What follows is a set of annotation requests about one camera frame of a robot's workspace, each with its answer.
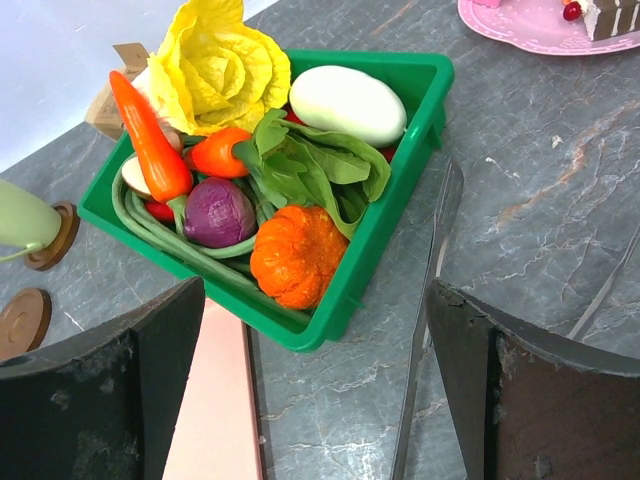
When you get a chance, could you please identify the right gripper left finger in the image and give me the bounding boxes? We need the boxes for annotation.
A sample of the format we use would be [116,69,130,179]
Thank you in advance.
[1,277,205,479]

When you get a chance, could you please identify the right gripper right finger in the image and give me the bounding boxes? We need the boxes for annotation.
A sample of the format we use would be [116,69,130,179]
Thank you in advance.
[426,279,640,480]

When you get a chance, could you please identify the green mug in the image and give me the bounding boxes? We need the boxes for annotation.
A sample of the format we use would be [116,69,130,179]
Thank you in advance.
[1,179,62,263]

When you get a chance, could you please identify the metal tongs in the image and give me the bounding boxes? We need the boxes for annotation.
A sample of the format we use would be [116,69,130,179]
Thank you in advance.
[389,160,640,480]

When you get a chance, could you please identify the chocolate cake slice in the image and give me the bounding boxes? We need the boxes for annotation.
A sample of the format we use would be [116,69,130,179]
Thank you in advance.
[562,0,639,42]

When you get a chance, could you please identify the pink serving tray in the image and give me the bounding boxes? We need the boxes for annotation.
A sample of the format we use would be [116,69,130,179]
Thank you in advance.
[163,299,263,480]

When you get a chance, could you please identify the brown saucer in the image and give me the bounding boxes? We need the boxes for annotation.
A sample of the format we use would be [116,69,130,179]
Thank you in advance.
[1,288,52,361]
[24,201,80,271]

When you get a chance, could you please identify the green long beans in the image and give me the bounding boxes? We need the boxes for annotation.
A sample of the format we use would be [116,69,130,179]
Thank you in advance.
[112,169,311,329]

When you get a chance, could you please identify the purple onion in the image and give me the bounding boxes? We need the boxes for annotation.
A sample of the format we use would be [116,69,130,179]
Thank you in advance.
[183,177,257,249]

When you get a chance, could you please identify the mushroom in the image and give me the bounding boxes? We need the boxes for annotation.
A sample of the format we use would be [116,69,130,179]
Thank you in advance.
[121,130,184,200]

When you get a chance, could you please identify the upright carrot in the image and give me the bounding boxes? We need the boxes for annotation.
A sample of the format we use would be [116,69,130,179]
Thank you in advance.
[109,70,194,237]

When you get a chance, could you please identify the small orange pumpkin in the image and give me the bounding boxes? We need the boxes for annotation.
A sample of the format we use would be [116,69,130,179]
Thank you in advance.
[250,205,349,310]

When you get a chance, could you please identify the lying carrot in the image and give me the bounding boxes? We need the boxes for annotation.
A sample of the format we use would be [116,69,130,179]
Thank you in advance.
[185,127,251,179]

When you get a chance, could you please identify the cardboard box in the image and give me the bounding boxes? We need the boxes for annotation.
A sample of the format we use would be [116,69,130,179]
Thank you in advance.
[84,43,151,142]

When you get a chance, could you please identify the green leafy vegetable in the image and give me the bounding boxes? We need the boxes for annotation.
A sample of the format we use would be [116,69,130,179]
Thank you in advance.
[232,109,391,239]

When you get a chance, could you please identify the green vegetable crate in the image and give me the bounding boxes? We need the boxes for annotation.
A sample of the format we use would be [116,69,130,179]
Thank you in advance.
[78,49,455,352]

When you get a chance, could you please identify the napa cabbage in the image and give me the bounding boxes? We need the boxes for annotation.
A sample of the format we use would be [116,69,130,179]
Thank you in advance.
[133,0,291,136]

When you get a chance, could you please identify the white radish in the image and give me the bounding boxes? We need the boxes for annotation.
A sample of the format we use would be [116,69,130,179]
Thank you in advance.
[289,65,407,148]

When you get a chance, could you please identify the pink three-tier cake stand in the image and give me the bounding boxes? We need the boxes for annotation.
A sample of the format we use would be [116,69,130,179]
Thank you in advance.
[457,0,639,56]

